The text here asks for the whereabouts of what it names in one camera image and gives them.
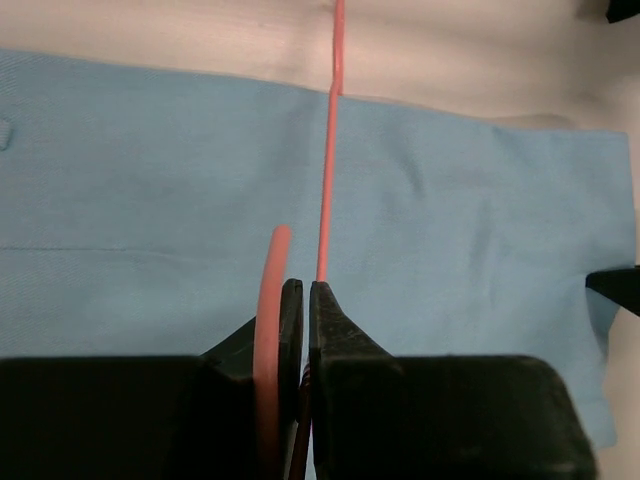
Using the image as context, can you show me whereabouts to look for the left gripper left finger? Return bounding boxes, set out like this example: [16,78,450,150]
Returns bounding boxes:
[1,279,303,479]

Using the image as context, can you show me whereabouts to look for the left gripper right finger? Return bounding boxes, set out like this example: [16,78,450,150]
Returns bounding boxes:
[309,282,598,479]

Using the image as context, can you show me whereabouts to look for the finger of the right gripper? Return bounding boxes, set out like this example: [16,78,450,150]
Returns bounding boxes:
[585,265,640,316]
[605,0,640,23]

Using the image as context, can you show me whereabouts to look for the pink wire hanger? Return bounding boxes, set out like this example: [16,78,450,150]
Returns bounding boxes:
[253,1,345,479]

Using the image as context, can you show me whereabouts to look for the light blue trousers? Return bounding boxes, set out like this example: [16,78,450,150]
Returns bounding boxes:
[1,51,636,448]

